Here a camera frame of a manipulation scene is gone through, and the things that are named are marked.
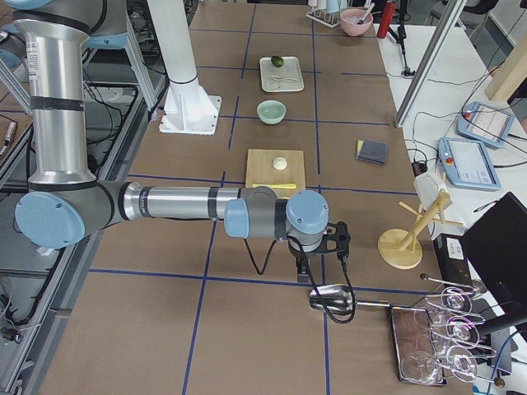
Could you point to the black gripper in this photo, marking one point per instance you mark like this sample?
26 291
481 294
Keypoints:
300 257

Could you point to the white steamed bun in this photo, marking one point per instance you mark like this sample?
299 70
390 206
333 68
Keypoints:
280 163

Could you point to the white ceramic spoon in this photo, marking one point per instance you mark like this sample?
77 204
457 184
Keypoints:
280 79

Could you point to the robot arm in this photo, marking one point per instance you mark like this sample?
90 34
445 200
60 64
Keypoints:
66 202

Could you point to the light green bowl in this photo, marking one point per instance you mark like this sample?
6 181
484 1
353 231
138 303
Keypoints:
271 111

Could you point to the pink bowl with ice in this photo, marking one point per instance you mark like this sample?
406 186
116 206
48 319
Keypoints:
354 22

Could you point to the metal scoop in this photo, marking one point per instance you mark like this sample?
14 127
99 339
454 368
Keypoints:
340 300

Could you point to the yellow plastic knife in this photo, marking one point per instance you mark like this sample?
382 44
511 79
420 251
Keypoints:
290 186

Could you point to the wooden mug tree stand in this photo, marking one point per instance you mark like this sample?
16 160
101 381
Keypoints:
400 248

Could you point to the bamboo cutting board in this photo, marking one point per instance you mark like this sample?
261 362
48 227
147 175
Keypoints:
259 170

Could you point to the grey folded cloth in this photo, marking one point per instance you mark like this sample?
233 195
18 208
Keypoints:
374 152

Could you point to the yellow sponge cloth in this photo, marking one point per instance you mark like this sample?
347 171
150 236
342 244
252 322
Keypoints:
359 147

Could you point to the blue teach pendant near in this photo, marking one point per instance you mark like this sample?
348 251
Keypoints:
467 164

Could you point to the blue teach pendant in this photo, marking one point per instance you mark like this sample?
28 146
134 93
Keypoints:
485 123
467 164

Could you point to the black laptop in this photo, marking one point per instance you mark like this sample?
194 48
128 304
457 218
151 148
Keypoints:
496 247

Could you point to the white bear tray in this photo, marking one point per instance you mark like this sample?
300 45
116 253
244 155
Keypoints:
291 68

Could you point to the blue teach pendant far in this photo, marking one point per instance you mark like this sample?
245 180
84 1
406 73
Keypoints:
485 123

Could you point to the cup rack with cups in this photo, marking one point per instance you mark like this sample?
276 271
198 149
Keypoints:
326 12

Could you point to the red bottle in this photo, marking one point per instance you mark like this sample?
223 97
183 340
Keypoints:
386 18

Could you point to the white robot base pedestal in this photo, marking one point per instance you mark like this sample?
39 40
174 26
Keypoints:
188 108

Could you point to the aluminium frame post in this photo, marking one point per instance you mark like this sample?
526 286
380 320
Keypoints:
447 22

